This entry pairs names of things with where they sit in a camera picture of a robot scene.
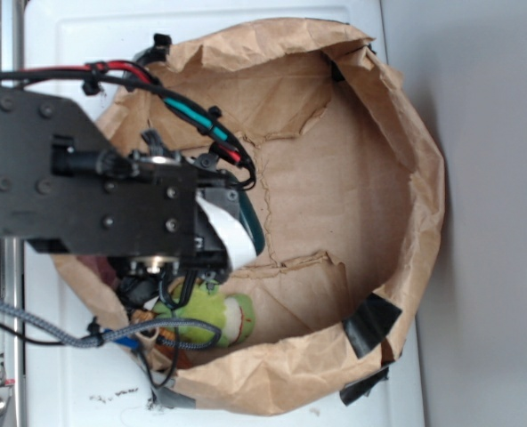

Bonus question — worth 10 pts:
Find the black tape bottom left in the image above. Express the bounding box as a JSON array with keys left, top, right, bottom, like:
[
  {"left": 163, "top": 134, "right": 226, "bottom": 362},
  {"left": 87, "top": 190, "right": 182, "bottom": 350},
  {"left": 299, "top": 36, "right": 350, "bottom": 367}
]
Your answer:
[{"left": 150, "top": 379, "right": 197, "bottom": 409}]

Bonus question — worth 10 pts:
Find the black tape top left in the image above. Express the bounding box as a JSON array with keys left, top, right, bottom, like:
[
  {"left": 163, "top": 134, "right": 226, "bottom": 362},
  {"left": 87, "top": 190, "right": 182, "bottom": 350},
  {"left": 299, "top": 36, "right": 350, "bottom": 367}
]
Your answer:
[{"left": 132, "top": 33, "right": 173, "bottom": 67}]

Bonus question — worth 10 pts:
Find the green felt frog toy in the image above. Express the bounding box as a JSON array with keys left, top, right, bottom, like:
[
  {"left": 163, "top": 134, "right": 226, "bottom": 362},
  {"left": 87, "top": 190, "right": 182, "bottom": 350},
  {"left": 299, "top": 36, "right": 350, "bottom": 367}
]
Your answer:
[{"left": 152, "top": 283, "right": 255, "bottom": 348}]

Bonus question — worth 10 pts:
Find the white ribbon cable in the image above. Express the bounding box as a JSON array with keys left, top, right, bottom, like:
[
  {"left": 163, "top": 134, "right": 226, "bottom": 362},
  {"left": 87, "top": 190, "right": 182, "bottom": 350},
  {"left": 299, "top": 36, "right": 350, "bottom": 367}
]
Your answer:
[{"left": 195, "top": 195, "right": 259, "bottom": 271}]

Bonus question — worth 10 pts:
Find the dark green oblong soap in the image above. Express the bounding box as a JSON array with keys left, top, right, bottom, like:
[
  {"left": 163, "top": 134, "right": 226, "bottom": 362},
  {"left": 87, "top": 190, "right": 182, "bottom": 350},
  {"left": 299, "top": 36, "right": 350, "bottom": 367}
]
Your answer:
[{"left": 225, "top": 172, "right": 265, "bottom": 255}]

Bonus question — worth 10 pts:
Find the metal rail left edge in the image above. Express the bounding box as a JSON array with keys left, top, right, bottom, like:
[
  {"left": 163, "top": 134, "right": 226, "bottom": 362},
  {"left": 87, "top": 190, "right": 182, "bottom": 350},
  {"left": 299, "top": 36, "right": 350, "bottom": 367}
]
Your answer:
[{"left": 0, "top": 1, "right": 27, "bottom": 426}]

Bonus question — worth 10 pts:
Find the black tape bottom right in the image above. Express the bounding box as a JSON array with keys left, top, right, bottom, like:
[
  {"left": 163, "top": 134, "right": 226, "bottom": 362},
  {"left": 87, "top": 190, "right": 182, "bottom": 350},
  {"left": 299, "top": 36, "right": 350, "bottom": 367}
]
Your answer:
[{"left": 339, "top": 366, "right": 389, "bottom": 407}]

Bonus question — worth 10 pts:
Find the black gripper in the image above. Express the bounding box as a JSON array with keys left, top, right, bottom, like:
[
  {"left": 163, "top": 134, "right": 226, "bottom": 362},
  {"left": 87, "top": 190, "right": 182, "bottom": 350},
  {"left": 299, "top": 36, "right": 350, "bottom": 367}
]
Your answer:
[{"left": 111, "top": 152, "right": 241, "bottom": 284}]

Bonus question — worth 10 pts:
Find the orange white seashell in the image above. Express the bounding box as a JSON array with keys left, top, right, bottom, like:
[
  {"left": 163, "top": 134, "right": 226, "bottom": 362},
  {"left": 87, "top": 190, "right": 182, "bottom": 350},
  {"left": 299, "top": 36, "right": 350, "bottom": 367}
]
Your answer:
[{"left": 129, "top": 309, "right": 175, "bottom": 352}]

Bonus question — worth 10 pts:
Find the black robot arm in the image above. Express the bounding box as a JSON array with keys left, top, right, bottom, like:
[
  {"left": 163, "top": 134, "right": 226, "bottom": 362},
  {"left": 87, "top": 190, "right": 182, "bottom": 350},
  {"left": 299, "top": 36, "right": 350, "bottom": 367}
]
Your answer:
[{"left": 0, "top": 86, "right": 254, "bottom": 277}]

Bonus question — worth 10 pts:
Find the red green black cable bundle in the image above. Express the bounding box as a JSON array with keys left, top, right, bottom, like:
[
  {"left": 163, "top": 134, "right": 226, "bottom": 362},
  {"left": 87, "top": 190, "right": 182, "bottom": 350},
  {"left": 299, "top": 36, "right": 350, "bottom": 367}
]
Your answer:
[{"left": 0, "top": 60, "right": 258, "bottom": 191}]

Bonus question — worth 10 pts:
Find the grey braided cable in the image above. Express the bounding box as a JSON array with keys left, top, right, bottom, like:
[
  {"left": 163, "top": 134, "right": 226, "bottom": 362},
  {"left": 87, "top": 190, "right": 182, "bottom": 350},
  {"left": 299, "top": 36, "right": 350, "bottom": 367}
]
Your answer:
[{"left": 0, "top": 266, "right": 223, "bottom": 388}]

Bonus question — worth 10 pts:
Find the black tape right lower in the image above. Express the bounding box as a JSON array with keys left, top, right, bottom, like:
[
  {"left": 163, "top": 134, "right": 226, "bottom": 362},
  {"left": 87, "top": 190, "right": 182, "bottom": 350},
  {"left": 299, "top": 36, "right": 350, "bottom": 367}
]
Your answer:
[{"left": 342, "top": 294, "right": 402, "bottom": 359}]

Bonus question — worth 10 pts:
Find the brown paper bag tray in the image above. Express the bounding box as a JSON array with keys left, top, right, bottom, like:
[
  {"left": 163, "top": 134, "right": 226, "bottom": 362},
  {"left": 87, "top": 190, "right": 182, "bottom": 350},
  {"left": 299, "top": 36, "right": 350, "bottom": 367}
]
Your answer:
[{"left": 52, "top": 16, "right": 446, "bottom": 418}]

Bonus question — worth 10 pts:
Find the black tape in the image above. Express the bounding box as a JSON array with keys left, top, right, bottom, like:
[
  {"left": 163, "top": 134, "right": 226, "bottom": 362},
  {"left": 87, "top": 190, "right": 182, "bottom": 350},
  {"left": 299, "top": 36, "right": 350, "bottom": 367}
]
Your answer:
[
  {"left": 132, "top": 33, "right": 173, "bottom": 67},
  {"left": 339, "top": 366, "right": 389, "bottom": 407},
  {"left": 150, "top": 379, "right": 197, "bottom": 409},
  {"left": 342, "top": 294, "right": 402, "bottom": 359}
]

